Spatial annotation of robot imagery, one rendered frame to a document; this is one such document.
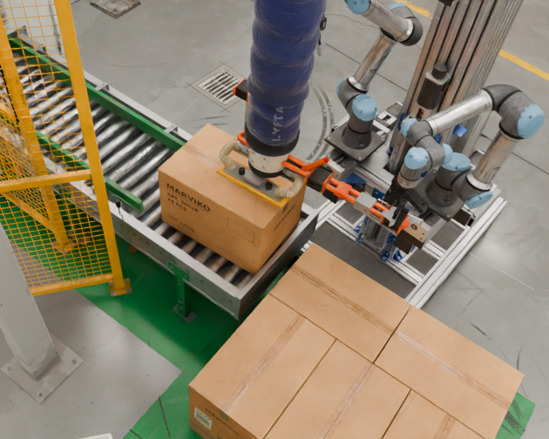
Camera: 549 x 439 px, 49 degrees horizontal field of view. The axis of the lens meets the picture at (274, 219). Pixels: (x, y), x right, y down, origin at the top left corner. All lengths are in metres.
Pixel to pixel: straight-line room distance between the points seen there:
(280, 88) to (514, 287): 2.38
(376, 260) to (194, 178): 1.29
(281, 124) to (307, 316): 1.02
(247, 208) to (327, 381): 0.86
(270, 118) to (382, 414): 1.37
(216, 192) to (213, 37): 2.70
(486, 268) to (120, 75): 3.04
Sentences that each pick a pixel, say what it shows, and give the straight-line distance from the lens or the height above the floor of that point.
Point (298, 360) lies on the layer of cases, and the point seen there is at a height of 0.54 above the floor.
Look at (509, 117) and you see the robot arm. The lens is 2.44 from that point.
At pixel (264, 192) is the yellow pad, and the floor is 1.14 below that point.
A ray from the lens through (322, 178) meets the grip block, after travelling 2.45.
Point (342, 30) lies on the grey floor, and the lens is 5.59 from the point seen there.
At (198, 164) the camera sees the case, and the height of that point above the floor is 0.95.
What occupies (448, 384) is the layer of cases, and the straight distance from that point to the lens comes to 2.92.
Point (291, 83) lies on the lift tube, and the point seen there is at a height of 1.71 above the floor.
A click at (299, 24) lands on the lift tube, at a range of 2.02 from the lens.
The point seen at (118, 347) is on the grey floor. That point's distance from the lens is 3.43.
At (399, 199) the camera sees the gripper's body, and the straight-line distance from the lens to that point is 2.30.
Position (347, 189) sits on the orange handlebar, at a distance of 2.44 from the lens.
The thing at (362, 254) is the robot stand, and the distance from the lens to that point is 3.58.
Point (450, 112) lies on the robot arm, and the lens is 2.37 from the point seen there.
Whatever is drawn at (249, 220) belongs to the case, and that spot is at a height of 0.95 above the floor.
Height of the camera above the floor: 3.05
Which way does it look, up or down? 52 degrees down
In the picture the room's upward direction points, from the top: 9 degrees clockwise
